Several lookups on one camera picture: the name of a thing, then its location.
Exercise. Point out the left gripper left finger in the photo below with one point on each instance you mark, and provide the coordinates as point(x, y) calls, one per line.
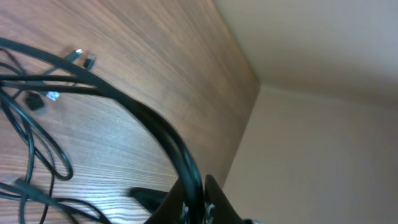
point(172, 208)

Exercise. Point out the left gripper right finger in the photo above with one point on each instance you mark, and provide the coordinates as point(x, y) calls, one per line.
point(218, 209)

